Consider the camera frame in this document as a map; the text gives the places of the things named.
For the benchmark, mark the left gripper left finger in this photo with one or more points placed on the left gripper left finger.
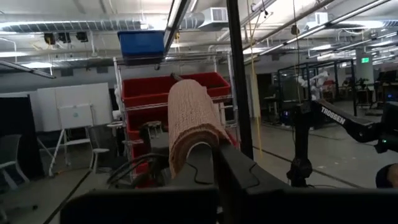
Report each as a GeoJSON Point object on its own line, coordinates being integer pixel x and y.
{"type": "Point", "coordinates": [202, 165]}

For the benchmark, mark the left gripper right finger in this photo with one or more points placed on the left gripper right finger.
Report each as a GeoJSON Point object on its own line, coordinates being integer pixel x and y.
{"type": "Point", "coordinates": [236, 174]}

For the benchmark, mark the brown elastic bandage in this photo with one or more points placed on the brown elastic bandage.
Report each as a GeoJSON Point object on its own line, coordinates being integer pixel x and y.
{"type": "Point", "coordinates": [192, 112]}

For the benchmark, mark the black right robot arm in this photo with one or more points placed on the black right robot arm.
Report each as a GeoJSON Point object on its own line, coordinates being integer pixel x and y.
{"type": "Point", "coordinates": [342, 119]}

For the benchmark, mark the red plastic bin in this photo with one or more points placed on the red plastic bin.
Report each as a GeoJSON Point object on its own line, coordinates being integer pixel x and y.
{"type": "Point", "coordinates": [138, 149]}
{"type": "Point", "coordinates": [146, 90]}
{"type": "Point", "coordinates": [140, 119]}

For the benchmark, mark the white chair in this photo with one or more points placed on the white chair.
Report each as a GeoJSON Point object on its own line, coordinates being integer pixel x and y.
{"type": "Point", "coordinates": [99, 151]}

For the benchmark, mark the white robot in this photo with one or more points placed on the white robot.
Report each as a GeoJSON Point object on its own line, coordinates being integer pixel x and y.
{"type": "Point", "coordinates": [317, 88]}

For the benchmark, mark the blue plastic bin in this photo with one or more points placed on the blue plastic bin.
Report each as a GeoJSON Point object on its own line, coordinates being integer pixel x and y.
{"type": "Point", "coordinates": [141, 43]}

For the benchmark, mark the white ceiling air unit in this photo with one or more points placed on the white ceiling air unit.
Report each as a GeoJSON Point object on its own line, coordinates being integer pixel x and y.
{"type": "Point", "coordinates": [214, 18]}

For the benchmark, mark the green exit sign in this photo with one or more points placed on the green exit sign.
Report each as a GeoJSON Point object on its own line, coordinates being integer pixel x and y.
{"type": "Point", "coordinates": [365, 60]}

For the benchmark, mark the black ceiling spotlight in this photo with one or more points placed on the black ceiling spotlight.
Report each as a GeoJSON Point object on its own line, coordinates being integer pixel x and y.
{"type": "Point", "coordinates": [49, 39]}
{"type": "Point", "coordinates": [82, 36]}
{"type": "Point", "coordinates": [64, 37]}

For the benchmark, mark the black partition panel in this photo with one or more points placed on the black partition panel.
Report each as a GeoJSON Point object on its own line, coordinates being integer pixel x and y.
{"type": "Point", "coordinates": [15, 118]}

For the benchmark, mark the black robot cell frame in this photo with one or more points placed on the black robot cell frame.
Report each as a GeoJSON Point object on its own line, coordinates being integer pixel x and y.
{"type": "Point", "coordinates": [308, 81]}

